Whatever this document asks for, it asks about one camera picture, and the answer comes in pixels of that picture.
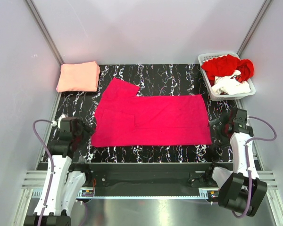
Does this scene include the magenta pink t shirt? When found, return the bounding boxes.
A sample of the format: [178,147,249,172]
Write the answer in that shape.
[91,78,212,147]

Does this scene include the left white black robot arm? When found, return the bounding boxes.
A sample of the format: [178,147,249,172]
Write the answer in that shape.
[24,114,96,226]

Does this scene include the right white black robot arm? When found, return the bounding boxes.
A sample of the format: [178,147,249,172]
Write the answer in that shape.
[204,108,267,218]

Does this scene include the white plastic laundry basket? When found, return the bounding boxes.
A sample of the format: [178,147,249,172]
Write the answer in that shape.
[198,52,256,101]

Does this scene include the white printed t shirt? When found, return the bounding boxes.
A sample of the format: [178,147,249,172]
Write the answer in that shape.
[212,70,251,95]

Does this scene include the folded peach t shirt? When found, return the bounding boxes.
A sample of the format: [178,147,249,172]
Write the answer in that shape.
[56,61,100,93]

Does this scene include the red t shirt in basket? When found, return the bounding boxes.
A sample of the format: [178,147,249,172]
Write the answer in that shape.
[201,54,254,82]

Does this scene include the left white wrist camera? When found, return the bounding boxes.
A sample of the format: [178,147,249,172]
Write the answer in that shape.
[51,113,68,129]

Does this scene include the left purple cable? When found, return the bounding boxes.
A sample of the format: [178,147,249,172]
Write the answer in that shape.
[32,119,89,226]

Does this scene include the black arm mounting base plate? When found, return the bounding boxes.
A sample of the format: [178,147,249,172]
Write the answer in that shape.
[68,164,233,188]

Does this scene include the slotted white cable duct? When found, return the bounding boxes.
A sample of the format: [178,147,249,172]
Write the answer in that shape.
[78,187,211,199]

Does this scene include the right aluminium frame post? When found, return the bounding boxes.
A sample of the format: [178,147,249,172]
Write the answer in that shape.
[237,0,273,56]

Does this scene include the aluminium frame post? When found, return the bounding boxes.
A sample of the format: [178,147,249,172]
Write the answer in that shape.
[24,0,64,65]
[237,0,273,56]

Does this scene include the left aluminium frame post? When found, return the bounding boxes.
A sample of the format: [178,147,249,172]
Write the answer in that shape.
[24,0,64,65]

